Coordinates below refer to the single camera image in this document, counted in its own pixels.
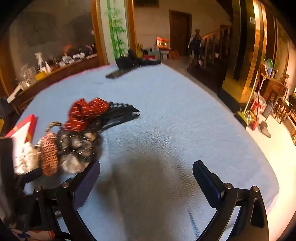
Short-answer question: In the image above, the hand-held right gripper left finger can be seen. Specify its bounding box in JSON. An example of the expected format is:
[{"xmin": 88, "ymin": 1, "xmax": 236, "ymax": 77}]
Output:
[{"xmin": 23, "ymin": 161, "xmax": 101, "ymax": 241}]

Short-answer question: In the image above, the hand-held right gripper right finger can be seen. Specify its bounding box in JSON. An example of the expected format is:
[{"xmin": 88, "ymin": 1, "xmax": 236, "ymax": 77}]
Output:
[{"xmin": 193, "ymin": 160, "xmax": 270, "ymax": 241}]

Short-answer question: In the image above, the grey sheer scrunchie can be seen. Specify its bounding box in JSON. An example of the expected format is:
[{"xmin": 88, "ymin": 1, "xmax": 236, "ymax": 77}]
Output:
[{"xmin": 56, "ymin": 130, "xmax": 103, "ymax": 174}]

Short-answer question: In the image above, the leopard print scrunchie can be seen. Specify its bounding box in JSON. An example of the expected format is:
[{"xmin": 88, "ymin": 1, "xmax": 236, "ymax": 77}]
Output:
[{"xmin": 38, "ymin": 122, "xmax": 63, "ymax": 178}]

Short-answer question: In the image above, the red polka-dot scrunchie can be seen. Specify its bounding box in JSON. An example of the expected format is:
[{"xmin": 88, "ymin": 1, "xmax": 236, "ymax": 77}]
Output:
[{"xmin": 64, "ymin": 98, "xmax": 110, "ymax": 132}]

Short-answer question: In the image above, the black hair claw clip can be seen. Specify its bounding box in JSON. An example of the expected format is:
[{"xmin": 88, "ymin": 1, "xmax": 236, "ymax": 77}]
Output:
[{"xmin": 94, "ymin": 101, "xmax": 140, "ymax": 133}]

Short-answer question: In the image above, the white box with red edge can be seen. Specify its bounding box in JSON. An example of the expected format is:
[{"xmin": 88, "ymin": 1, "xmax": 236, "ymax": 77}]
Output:
[{"xmin": 5, "ymin": 114, "xmax": 38, "ymax": 175}]

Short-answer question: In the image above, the white dotted scrunchie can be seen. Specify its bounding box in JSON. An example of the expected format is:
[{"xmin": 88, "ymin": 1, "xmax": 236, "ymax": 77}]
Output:
[{"xmin": 16, "ymin": 144, "xmax": 41, "ymax": 173}]

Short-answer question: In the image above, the grey dustpan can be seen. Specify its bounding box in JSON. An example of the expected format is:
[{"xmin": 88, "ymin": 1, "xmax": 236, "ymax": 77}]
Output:
[{"xmin": 259, "ymin": 111, "xmax": 272, "ymax": 138}]

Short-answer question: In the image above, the light blue tablecloth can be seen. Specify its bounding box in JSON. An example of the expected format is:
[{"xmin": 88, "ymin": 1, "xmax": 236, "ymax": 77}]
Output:
[{"xmin": 21, "ymin": 62, "xmax": 280, "ymax": 241}]

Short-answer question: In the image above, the wooden chair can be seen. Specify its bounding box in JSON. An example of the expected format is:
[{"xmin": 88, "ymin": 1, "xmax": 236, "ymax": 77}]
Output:
[{"xmin": 273, "ymin": 96, "xmax": 292, "ymax": 124}]

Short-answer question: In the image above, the black smartphone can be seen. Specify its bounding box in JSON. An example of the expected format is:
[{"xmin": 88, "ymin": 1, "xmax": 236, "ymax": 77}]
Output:
[{"xmin": 105, "ymin": 69, "xmax": 129, "ymax": 79}]

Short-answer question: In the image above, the white spray bottle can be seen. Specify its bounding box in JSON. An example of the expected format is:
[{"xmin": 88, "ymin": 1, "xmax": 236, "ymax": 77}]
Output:
[{"xmin": 35, "ymin": 52, "xmax": 45, "ymax": 72}]

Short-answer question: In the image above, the black cloth bag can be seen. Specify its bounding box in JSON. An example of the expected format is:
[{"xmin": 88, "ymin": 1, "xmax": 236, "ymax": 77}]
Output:
[{"xmin": 116, "ymin": 49, "xmax": 162, "ymax": 69}]

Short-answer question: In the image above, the wooden stair railing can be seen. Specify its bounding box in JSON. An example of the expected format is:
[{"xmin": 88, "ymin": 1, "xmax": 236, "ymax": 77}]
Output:
[{"xmin": 201, "ymin": 25, "xmax": 233, "ymax": 70}]

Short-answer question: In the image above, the brown wooden door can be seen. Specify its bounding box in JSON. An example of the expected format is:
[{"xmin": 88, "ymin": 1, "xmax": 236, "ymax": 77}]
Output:
[{"xmin": 169, "ymin": 10, "xmax": 192, "ymax": 56}]

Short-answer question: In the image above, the dark jacket on post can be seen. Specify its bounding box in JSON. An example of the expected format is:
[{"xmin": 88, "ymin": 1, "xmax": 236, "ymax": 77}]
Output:
[{"xmin": 188, "ymin": 29, "xmax": 203, "ymax": 67}]

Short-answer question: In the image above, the bamboo wall painting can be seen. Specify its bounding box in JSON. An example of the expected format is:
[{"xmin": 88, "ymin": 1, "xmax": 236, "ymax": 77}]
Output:
[{"xmin": 105, "ymin": 0, "xmax": 128, "ymax": 58}]

